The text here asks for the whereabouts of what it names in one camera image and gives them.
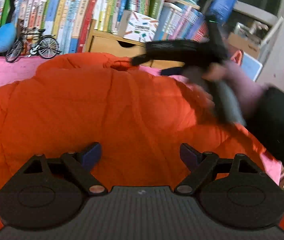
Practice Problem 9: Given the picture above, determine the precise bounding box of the orange puffer jacket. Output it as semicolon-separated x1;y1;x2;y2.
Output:
0;53;268;229

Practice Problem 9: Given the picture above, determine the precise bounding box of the black sleeve forearm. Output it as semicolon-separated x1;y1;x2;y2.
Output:
245;87;284;166

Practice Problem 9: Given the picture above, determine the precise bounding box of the right hand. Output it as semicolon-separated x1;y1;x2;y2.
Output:
201;61;268;117

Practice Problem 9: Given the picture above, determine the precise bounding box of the cardboard box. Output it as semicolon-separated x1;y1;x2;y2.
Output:
227;33;260;59

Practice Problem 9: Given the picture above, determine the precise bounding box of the light blue board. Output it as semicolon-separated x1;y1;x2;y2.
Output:
241;52;263;81

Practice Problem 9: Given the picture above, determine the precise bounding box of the blue box with white lid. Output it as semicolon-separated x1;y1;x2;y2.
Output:
207;0;238;25

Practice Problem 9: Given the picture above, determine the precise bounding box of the white patterned box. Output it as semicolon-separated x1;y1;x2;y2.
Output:
118;10;159;43

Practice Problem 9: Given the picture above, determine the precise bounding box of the wooden drawer box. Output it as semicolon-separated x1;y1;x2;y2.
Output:
80;20;181;71

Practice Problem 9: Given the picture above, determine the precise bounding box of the pink bed sheet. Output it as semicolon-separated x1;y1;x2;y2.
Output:
0;56;282;184

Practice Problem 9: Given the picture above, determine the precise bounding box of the row of upright books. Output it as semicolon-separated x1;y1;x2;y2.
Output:
0;0;200;56

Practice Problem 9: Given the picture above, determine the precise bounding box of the miniature black bicycle model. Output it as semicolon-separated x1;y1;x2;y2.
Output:
5;26;62;63

